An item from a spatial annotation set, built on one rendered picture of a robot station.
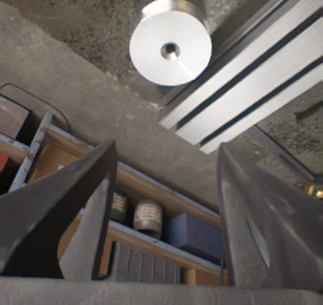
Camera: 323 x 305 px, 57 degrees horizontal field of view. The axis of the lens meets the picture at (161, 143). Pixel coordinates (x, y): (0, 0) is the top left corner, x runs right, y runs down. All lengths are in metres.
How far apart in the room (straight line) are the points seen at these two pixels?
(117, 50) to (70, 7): 0.04
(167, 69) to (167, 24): 0.03
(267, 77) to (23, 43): 1.22
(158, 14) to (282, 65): 0.09
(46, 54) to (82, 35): 1.12
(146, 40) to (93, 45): 0.07
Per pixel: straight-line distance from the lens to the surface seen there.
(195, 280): 1.73
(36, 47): 1.36
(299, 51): 0.22
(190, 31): 0.18
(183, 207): 1.86
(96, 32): 0.24
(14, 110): 1.55
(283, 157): 0.33
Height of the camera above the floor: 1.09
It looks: 44 degrees down
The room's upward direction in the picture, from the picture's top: 177 degrees counter-clockwise
